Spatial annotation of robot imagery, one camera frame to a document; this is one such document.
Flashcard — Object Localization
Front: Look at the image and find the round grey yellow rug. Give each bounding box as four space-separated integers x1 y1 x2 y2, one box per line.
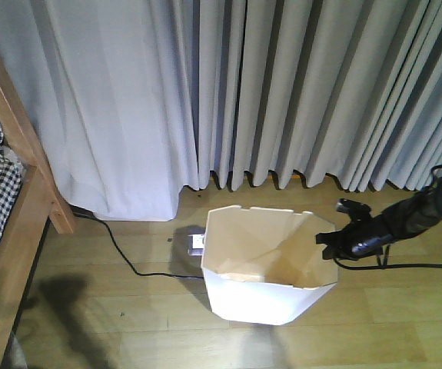
0 332 28 369

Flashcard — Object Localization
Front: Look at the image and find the wooden bed frame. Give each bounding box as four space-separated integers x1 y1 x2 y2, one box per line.
0 58 75 365

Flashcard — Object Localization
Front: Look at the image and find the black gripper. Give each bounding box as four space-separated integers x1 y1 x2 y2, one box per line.
315 218 394 261

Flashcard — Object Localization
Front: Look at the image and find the light blue pleated curtain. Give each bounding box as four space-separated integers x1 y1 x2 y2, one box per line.
0 1 442 221

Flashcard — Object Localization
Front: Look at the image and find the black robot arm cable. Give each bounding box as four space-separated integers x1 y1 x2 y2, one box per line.
334 165 442 272

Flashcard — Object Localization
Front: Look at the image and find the white paper trash bin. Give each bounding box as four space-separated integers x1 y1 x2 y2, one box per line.
201 205 338 325

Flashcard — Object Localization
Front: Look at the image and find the black power cord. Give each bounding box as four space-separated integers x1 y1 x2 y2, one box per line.
70 205 204 280

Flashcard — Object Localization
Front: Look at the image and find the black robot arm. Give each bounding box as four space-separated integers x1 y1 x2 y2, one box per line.
315 165 442 261

